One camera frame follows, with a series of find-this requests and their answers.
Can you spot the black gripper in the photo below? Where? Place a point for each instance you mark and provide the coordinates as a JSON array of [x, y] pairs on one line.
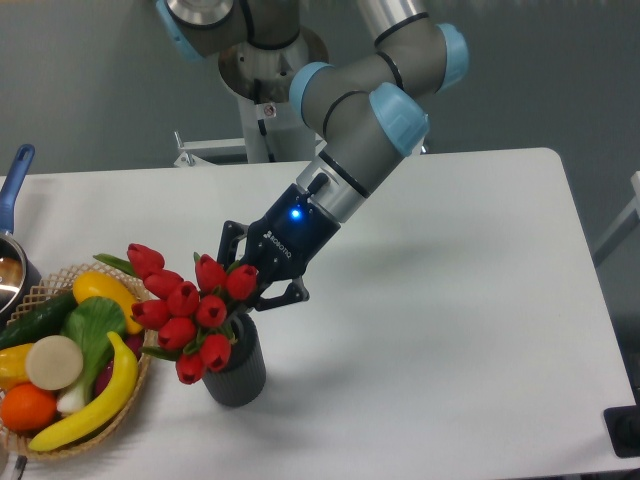
[[280, 245]]

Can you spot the red tulip bouquet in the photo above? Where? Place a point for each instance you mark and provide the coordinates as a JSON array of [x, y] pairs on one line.
[[193, 320]]

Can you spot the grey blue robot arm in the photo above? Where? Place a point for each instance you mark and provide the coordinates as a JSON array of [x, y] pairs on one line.
[[265, 40]]

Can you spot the dark grey ribbed vase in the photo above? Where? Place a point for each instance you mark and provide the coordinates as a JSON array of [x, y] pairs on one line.
[[244, 377]]

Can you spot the dark red fruit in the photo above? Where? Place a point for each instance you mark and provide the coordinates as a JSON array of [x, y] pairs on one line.
[[134, 343]]

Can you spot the yellow banana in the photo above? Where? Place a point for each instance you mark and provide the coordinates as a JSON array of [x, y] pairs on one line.
[[101, 409]]

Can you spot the yellow squash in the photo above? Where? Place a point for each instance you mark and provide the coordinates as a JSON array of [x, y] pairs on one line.
[[97, 284]]

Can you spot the green bok choy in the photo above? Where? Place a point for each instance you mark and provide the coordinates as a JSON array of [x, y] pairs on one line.
[[87, 326]]

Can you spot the woven wicker basket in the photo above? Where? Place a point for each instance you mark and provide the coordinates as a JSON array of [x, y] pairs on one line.
[[50, 287]]

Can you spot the green cucumber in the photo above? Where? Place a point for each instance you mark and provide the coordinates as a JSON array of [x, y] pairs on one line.
[[44, 320]]

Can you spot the beige round disc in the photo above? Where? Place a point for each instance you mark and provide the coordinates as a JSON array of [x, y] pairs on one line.
[[54, 362]]

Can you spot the yellow bell pepper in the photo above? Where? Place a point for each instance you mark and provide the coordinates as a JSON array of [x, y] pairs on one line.
[[13, 366]]

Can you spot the orange fruit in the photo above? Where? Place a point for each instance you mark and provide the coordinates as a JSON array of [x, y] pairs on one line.
[[28, 408]]

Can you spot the black device at edge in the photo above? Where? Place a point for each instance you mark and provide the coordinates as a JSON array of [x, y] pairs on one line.
[[623, 428]]

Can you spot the blue handled saucepan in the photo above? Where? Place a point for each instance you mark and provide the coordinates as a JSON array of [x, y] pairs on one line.
[[18, 274]]

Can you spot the white frame at right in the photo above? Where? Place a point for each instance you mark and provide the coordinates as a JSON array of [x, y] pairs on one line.
[[619, 228]]

